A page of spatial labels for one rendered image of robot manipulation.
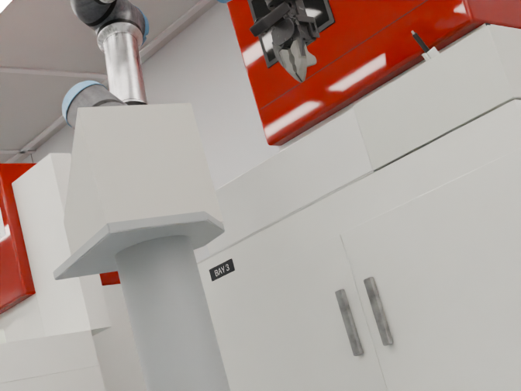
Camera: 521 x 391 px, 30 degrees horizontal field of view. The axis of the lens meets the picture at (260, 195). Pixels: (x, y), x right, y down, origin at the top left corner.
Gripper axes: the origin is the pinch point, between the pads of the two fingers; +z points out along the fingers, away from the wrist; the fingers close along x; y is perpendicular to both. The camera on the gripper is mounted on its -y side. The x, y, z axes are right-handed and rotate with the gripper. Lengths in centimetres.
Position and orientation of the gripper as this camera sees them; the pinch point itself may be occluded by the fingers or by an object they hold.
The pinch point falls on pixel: (298, 76)
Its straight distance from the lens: 218.9
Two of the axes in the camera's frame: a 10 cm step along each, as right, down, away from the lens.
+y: 7.2, -0.3, 6.9
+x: -6.4, 3.6, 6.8
